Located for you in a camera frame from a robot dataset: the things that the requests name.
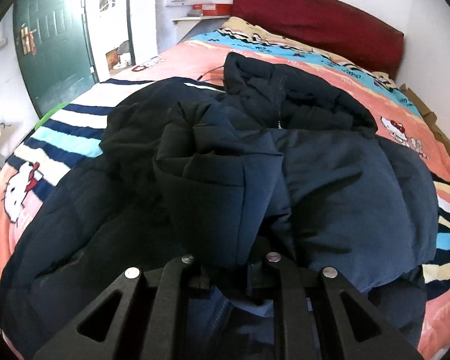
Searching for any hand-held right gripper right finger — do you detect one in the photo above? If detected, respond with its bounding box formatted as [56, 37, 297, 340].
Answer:
[244, 236, 424, 360]

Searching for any dark red headboard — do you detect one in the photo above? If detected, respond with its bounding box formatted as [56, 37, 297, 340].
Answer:
[230, 0, 405, 80]

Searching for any white wall shelf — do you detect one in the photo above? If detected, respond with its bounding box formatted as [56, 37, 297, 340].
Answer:
[172, 14, 231, 24]

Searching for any red box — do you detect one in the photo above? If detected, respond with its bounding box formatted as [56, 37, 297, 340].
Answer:
[192, 3, 232, 16]

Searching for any cartoon cat printed blanket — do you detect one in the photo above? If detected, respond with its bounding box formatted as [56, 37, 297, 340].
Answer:
[0, 16, 450, 360]

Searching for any red door ornament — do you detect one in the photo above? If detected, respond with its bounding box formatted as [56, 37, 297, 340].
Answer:
[20, 27, 37, 55]

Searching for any green door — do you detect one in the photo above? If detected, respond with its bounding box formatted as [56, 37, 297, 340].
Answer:
[12, 0, 99, 118]

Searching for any dark navy puffer jacket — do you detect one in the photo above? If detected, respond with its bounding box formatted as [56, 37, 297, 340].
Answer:
[0, 52, 440, 360]

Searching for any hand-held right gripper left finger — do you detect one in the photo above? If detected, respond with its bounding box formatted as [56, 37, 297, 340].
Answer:
[33, 254, 215, 360]

